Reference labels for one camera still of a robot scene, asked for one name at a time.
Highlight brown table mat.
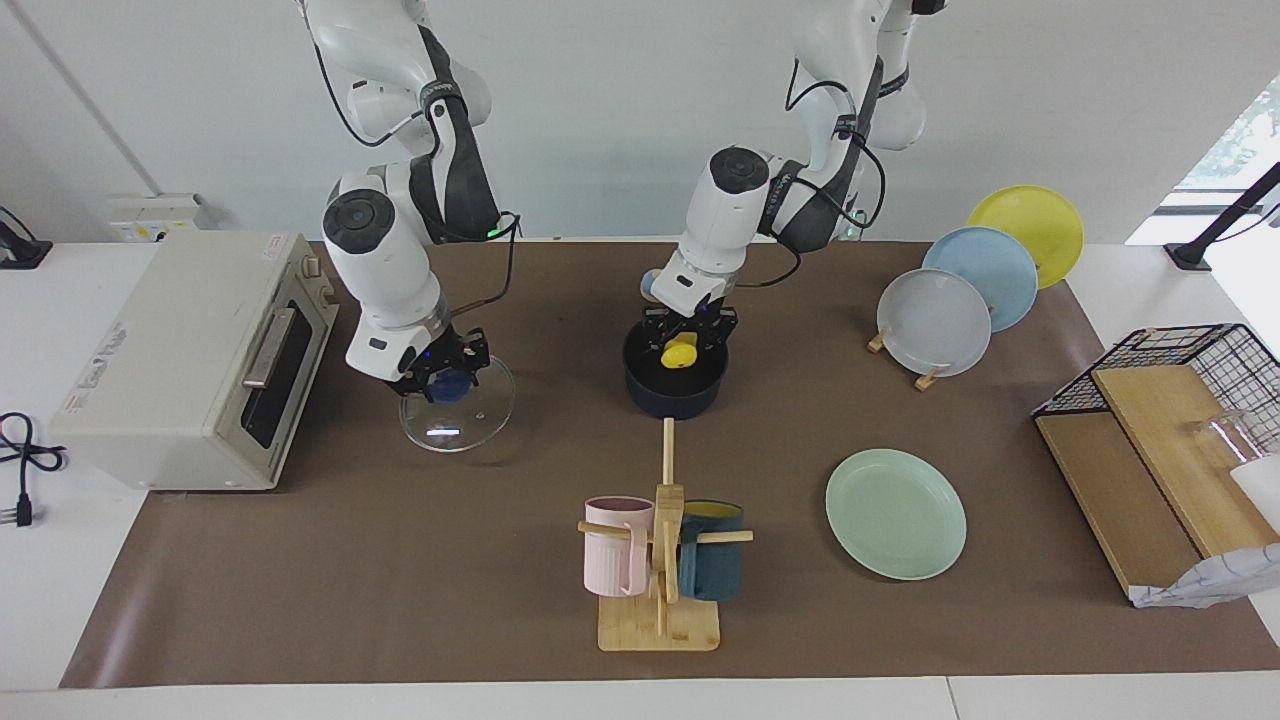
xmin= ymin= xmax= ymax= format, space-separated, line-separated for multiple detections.
xmin=60 ymin=240 xmax=1280 ymax=689

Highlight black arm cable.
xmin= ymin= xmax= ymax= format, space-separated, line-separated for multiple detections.
xmin=738 ymin=58 xmax=888 ymax=289
xmin=440 ymin=210 xmax=522 ymax=313

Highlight dark blue saucepan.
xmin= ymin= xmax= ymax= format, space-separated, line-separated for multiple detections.
xmin=622 ymin=318 xmax=729 ymax=420

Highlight clear glass cup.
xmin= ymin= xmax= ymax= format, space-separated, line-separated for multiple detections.
xmin=1185 ymin=410 xmax=1253 ymax=469

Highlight glass lid with blue knob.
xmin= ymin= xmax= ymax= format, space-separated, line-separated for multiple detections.
xmin=400 ymin=355 xmax=517 ymax=453

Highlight wooden plate rack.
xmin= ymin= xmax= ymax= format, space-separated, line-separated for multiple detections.
xmin=867 ymin=325 xmax=944 ymax=392

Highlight dark teal mug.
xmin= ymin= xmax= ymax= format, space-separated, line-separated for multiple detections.
xmin=677 ymin=500 xmax=746 ymax=602

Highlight light blue plate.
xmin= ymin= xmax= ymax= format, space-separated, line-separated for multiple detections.
xmin=922 ymin=227 xmax=1039 ymax=333

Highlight black wire basket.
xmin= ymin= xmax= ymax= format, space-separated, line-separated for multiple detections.
xmin=1032 ymin=323 xmax=1280 ymax=461

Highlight beige toaster oven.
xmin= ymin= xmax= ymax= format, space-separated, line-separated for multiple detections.
xmin=48 ymin=232 xmax=341 ymax=491

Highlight pink mug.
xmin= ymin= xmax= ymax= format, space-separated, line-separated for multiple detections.
xmin=583 ymin=496 xmax=656 ymax=598

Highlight white wall socket box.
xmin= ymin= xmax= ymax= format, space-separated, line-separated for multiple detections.
xmin=108 ymin=193 xmax=216 ymax=243

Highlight wooden shelf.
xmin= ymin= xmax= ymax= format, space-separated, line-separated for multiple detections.
xmin=1035 ymin=362 xmax=1280 ymax=601

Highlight light green plate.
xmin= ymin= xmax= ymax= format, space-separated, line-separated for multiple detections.
xmin=825 ymin=448 xmax=968 ymax=581

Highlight yellow plate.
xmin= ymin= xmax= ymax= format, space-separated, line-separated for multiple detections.
xmin=967 ymin=185 xmax=1085 ymax=291

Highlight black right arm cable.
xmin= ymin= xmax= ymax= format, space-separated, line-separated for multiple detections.
xmin=440 ymin=210 xmax=522 ymax=313

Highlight grey plate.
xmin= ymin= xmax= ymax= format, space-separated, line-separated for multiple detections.
xmin=877 ymin=268 xmax=993 ymax=379

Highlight black power cord with plug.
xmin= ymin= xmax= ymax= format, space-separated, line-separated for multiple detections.
xmin=0 ymin=412 xmax=67 ymax=529

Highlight wooden mug tree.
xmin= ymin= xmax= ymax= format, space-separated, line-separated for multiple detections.
xmin=577 ymin=418 xmax=754 ymax=653

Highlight black clamp base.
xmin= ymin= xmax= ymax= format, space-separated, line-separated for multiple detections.
xmin=0 ymin=205 xmax=53 ymax=269

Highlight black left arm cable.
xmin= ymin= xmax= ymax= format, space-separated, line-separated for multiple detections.
xmin=738 ymin=58 xmax=888 ymax=289

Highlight white cup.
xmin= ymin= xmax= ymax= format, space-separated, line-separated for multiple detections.
xmin=1230 ymin=455 xmax=1280 ymax=531

